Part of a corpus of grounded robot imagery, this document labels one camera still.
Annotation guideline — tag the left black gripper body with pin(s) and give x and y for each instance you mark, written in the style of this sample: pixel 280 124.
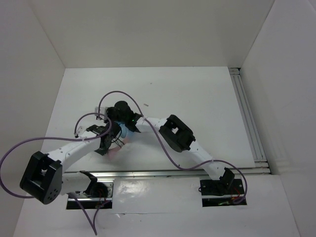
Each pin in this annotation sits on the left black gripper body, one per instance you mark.
pixel 102 149

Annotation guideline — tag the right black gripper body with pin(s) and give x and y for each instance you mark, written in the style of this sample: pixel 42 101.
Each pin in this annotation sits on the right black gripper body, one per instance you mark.
pixel 113 114

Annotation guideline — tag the pink blue cat-ear headphones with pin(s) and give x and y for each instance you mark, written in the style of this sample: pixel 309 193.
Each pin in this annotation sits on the pink blue cat-ear headphones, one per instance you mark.
pixel 124 138

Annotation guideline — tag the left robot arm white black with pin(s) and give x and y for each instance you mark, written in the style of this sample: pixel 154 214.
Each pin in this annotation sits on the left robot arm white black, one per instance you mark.
pixel 45 177

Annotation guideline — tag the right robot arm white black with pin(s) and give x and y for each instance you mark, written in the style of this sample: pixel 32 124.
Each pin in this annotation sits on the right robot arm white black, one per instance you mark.
pixel 171 130

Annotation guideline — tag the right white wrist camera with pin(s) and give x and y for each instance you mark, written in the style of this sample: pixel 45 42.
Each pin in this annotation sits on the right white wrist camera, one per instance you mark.
pixel 101 113

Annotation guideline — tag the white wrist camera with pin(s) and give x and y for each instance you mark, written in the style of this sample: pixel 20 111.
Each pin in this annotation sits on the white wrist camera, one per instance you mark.
pixel 101 113
pixel 79 131

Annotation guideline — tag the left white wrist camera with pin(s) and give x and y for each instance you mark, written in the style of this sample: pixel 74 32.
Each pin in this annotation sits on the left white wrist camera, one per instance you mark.
pixel 79 131

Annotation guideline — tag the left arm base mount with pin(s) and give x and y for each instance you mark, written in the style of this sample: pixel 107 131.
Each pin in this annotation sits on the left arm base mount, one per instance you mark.
pixel 84 187

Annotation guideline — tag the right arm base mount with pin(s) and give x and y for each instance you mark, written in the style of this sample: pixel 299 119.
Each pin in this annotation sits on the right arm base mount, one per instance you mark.
pixel 212 197

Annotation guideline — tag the aluminium front rail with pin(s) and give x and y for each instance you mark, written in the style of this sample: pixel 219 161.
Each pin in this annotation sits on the aluminium front rail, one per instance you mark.
pixel 172 173

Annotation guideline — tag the aluminium side rail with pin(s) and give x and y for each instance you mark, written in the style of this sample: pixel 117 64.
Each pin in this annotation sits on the aluminium side rail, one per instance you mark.
pixel 247 116

